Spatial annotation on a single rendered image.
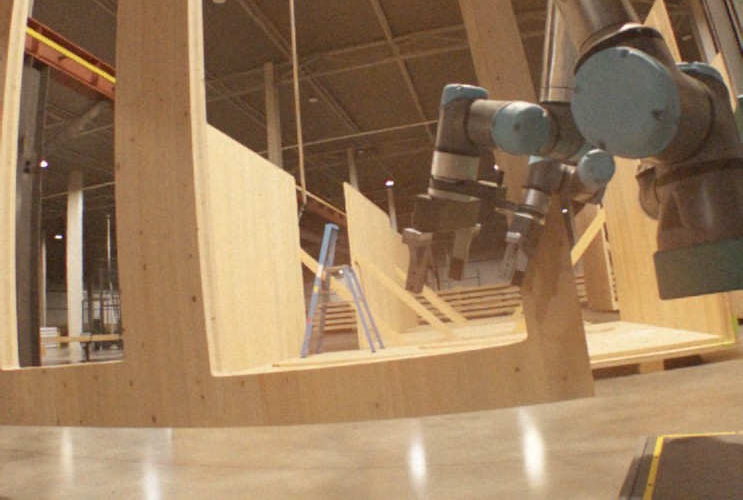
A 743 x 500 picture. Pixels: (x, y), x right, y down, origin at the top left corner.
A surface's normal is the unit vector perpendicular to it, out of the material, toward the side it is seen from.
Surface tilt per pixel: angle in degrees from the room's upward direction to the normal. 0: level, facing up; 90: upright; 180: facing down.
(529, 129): 114
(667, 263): 90
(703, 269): 90
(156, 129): 90
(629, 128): 97
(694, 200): 72
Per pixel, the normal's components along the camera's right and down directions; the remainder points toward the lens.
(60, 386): -0.35, -0.15
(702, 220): -0.70, -0.36
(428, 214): -0.65, 0.04
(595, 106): -0.82, 0.11
